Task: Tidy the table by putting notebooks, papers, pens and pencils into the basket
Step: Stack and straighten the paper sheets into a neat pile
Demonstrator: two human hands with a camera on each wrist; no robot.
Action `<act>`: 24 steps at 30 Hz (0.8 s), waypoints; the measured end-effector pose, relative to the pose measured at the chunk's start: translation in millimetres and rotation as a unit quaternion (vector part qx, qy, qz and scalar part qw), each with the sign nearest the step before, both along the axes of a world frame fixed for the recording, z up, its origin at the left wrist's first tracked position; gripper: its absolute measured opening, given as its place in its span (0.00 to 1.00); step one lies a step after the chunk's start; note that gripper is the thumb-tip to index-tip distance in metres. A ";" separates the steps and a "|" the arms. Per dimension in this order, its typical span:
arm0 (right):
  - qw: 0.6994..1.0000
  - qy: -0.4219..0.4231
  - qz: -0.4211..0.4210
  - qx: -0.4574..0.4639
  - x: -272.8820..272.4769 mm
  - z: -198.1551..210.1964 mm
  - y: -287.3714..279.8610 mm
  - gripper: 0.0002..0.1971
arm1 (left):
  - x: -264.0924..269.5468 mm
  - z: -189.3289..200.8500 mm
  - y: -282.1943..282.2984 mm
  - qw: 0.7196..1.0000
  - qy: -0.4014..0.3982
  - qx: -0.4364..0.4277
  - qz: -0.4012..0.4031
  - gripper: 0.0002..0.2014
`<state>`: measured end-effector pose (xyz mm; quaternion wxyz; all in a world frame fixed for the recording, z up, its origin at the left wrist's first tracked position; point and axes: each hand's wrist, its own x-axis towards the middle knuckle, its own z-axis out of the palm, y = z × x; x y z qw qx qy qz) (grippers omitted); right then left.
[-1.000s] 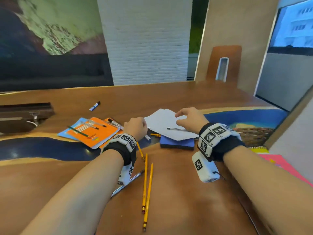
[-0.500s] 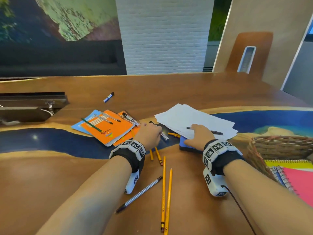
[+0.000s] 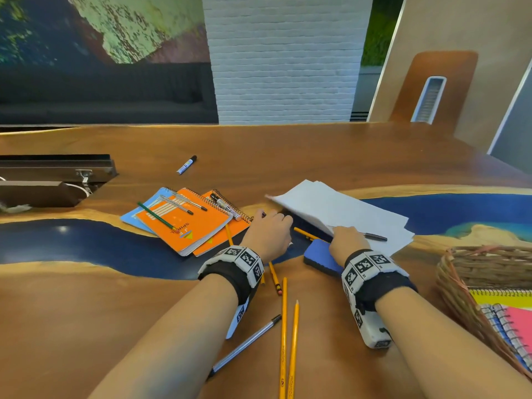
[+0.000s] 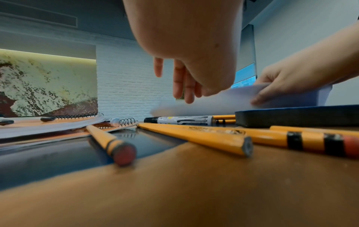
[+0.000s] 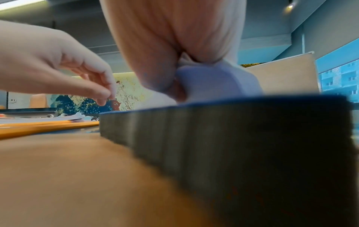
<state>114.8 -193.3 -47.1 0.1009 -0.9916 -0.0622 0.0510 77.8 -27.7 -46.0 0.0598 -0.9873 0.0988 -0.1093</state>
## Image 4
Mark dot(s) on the grey roller blind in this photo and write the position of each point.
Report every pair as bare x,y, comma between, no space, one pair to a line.
248,48

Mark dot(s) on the blue eraser block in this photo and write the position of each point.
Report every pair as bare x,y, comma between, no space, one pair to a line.
294,117

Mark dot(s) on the bunch of yellow pencils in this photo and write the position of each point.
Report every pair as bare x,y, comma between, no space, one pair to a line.
196,135

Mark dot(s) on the white paper sheet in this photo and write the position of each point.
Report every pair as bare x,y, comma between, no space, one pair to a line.
224,102

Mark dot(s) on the large abstract wall painting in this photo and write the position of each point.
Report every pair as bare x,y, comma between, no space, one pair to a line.
42,84

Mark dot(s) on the person's left hand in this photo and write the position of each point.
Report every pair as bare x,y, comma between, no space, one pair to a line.
190,33

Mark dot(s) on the wooden table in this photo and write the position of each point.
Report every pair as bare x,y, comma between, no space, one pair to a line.
196,188

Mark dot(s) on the window with building view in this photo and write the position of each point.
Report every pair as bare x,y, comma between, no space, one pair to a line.
244,75

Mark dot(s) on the black white markers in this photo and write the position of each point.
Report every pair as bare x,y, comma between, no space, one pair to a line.
182,120

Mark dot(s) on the person's right hand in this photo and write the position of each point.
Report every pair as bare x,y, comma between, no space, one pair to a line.
308,68

